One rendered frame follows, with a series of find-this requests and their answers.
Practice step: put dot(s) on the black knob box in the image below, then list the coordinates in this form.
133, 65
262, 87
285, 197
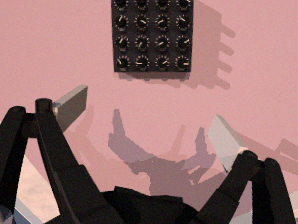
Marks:
152, 50

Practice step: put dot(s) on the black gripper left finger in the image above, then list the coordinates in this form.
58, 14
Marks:
71, 183

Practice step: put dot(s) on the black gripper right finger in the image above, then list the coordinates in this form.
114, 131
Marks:
270, 199

